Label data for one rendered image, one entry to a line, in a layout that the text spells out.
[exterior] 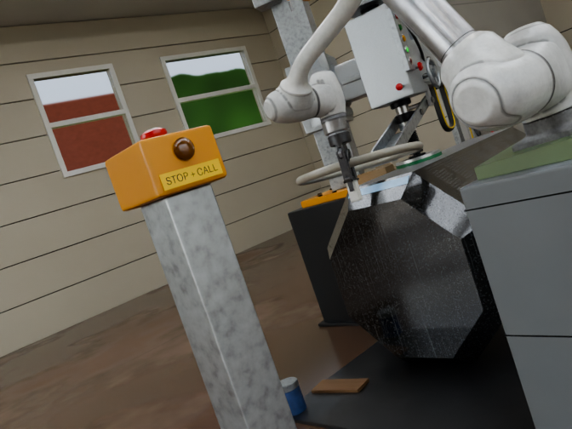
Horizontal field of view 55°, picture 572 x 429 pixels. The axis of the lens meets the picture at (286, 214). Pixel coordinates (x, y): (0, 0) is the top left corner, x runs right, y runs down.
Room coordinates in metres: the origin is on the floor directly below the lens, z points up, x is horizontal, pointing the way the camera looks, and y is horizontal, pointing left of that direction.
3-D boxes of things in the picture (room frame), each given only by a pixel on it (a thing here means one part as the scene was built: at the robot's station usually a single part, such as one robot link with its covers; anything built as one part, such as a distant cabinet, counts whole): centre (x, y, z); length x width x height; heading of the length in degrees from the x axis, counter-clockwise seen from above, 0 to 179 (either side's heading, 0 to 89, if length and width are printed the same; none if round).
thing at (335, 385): (2.35, 0.02, 0.02); 0.25 x 0.10 x 0.01; 51
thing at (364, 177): (3.15, -0.56, 0.81); 0.20 x 0.10 x 0.05; 49
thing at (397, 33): (2.49, -0.73, 1.37); 0.08 x 0.03 x 0.28; 146
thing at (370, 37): (2.68, -0.72, 1.32); 0.36 x 0.22 x 0.45; 146
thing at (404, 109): (2.62, -0.68, 1.14); 0.12 x 0.09 x 0.30; 146
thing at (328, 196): (3.37, -0.43, 0.76); 0.49 x 0.49 x 0.05; 41
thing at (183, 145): (0.76, 0.10, 1.05); 0.03 x 0.02 x 0.03; 131
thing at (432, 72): (2.64, -0.84, 1.20); 0.15 x 0.10 x 0.15; 146
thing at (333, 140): (1.86, -0.25, 1.00); 0.08 x 0.07 x 0.09; 162
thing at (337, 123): (1.86, -0.25, 1.07); 0.09 x 0.09 x 0.06
